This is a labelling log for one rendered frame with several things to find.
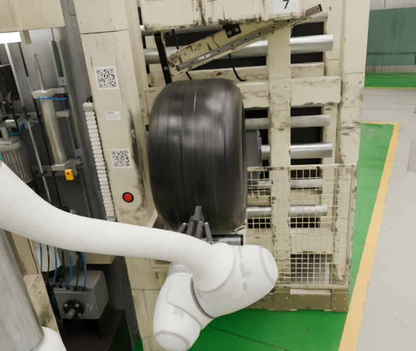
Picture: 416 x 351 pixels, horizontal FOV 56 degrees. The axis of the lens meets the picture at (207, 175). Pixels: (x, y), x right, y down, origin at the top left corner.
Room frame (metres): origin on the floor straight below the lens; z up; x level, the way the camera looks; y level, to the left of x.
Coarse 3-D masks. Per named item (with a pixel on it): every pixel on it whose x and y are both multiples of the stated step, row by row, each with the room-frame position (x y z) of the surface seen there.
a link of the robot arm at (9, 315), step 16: (0, 240) 0.67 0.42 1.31; (0, 256) 0.65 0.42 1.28; (0, 272) 0.64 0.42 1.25; (16, 272) 0.67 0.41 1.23; (0, 288) 0.63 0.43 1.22; (16, 288) 0.66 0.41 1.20; (0, 304) 0.63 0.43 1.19; (16, 304) 0.64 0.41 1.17; (32, 304) 0.68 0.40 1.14; (0, 320) 0.62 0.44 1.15; (16, 320) 0.63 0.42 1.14; (32, 320) 0.66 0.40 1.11; (0, 336) 0.62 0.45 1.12; (16, 336) 0.62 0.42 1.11; (32, 336) 0.64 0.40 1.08; (48, 336) 0.68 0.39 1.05
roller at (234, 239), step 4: (192, 236) 1.25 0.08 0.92; (204, 236) 1.25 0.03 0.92; (212, 236) 1.24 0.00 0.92; (216, 236) 1.24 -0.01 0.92; (220, 236) 1.24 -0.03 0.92; (224, 236) 1.23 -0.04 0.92; (228, 236) 1.23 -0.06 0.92; (232, 236) 1.23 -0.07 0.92; (236, 236) 1.23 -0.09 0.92; (240, 236) 1.23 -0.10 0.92; (204, 240) 1.23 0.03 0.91; (216, 240) 1.23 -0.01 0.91; (220, 240) 1.22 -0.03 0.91; (224, 240) 1.22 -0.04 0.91; (228, 240) 1.22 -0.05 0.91; (232, 240) 1.22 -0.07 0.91; (236, 240) 1.21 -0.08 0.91; (240, 240) 1.21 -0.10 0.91; (228, 244) 1.22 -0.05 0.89; (232, 244) 1.21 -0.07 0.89; (236, 244) 1.21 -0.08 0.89; (240, 244) 1.21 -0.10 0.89
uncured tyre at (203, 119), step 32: (160, 96) 1.31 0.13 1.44; (192, 96) 1.26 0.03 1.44; (224, 96) 1.25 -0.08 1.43; (160, 128) 1.19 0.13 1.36; (192, 128) 1.16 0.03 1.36; (224, 128) 1.15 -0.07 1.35; (160, 160) 1.14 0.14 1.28; (192, 160) 1.12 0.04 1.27; (224, 160) 1.11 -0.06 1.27; (160, 192) 1.13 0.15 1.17; (192, 192) 1.10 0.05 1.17; (224, 192) 1.09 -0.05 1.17; (224, 224) 1.13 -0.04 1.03
